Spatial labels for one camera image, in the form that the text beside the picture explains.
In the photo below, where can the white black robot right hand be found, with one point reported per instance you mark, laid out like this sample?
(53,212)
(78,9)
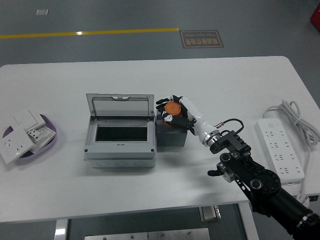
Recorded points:
(200,123)

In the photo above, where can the orange cylinder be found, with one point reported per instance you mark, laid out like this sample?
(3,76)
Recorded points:
(173,108)

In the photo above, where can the smoky transparent box lid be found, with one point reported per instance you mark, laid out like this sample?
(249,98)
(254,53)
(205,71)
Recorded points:
(120,108)

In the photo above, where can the grey electrical enclosure box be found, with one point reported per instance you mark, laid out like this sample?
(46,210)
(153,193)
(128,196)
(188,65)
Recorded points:
(120,152)

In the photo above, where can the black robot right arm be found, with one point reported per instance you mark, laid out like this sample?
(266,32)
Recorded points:
(265,185)

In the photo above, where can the grey cube with round hole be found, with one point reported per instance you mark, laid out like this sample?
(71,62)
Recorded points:
(172,137)

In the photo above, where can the white power strip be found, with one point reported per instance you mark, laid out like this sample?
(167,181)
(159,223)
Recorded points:
(277,150)

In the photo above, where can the brown floor sign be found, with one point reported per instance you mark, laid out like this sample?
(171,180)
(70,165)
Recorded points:
(202,39)

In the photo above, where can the white table leg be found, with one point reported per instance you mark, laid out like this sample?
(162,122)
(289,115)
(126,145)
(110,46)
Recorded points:
(60,230)
(248,222)

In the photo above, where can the yellow floor tape line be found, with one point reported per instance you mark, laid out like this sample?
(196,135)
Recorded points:
(100,32)

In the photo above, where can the white perforated plate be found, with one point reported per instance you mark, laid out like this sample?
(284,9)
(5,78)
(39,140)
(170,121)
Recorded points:
(47,133)

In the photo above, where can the red object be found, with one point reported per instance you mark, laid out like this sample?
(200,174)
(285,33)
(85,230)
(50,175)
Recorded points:
(315,17)

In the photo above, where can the purple tray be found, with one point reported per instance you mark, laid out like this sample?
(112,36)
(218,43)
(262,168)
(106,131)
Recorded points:
(42,153)

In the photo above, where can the small white socket module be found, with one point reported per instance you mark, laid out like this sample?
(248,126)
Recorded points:
(33,135)

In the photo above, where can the small metal floor plate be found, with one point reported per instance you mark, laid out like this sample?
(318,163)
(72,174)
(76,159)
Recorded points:
(42,12)

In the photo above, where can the grey table bracket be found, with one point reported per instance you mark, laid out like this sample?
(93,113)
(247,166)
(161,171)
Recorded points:
(209,214)

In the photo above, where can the metal base plate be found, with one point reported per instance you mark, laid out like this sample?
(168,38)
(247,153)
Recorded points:
(147,235)

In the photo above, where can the white wall switch panel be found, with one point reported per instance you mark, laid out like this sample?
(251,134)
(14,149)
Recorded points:
(25,118)

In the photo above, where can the white wall socket panel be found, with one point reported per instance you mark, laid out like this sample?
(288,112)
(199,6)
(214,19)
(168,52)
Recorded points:
(13,146)

